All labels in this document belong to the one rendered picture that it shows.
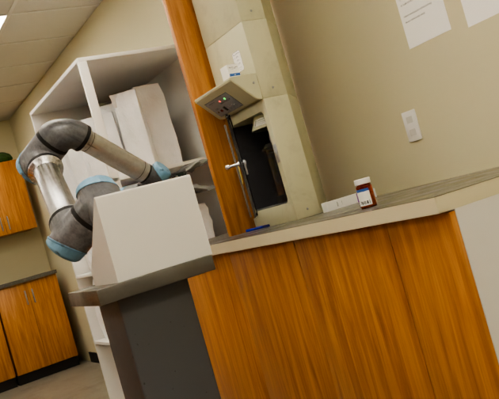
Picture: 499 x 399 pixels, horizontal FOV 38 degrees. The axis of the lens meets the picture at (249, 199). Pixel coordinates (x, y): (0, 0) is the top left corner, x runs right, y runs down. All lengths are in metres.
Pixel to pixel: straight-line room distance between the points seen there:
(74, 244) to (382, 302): 0.87
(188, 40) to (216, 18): 0.21
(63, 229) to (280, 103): 1.04
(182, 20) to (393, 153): 1.03
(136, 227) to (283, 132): 1.02
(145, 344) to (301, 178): 1.09
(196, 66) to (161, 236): 1.30
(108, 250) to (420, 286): 0.79
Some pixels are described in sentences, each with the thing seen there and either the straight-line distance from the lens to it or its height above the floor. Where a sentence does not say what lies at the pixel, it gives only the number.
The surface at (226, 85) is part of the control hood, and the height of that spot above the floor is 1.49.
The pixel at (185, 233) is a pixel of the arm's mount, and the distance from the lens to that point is 1.94.
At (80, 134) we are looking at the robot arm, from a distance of 2.45.
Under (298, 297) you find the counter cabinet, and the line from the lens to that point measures 2.35.
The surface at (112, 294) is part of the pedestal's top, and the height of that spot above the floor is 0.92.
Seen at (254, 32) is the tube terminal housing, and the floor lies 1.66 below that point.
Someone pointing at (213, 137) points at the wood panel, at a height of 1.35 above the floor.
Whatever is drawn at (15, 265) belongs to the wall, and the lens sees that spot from 8.00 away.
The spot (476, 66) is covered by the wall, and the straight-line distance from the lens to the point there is 2.54.
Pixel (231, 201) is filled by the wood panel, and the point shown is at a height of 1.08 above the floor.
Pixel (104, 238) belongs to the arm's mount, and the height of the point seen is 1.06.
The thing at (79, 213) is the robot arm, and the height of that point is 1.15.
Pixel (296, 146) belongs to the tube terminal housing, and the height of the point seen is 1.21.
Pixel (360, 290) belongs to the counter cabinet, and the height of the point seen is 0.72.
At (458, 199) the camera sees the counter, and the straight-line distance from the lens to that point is 1.76.
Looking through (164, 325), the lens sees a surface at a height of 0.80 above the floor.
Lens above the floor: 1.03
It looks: 1 degrees up
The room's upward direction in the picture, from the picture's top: 16 degrees counter-clockwise
